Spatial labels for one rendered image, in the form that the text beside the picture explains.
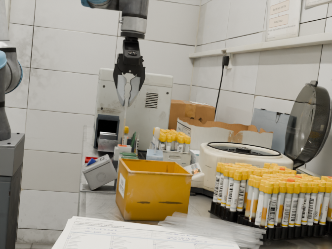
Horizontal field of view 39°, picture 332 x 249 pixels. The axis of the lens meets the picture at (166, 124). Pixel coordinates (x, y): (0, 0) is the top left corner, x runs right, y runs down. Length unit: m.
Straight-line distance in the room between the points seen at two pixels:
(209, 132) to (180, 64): 1.64
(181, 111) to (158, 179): 1.25
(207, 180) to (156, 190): 0.28
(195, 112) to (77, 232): 1.43
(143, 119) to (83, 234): 1.01
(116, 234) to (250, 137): 0.84
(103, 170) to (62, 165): 2.01
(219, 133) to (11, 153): 0.66
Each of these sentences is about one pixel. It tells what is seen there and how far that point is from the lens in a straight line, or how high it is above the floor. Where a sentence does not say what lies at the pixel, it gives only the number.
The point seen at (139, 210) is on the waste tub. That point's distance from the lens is 0.95.
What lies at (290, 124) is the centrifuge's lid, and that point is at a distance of 1.42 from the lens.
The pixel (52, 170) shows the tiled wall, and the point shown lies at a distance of 3.14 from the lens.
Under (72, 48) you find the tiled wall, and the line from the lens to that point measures 3.06.
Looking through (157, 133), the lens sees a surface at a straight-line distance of 1.16.
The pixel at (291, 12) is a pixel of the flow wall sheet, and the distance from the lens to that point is 1.74.
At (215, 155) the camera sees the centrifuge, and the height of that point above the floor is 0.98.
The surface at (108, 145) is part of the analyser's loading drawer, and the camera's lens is 1.60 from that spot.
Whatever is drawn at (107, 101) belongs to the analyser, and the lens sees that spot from 1.75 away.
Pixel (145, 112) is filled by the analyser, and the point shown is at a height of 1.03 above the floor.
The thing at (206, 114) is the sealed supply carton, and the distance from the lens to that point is 2.18.
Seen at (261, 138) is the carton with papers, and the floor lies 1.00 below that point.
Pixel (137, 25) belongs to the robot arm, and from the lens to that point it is 1.36.
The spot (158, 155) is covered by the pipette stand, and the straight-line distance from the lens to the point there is 1.13.
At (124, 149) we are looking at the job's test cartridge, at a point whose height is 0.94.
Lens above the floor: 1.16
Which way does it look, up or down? 6 degrees down
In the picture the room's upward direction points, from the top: 6 degrees clockwise
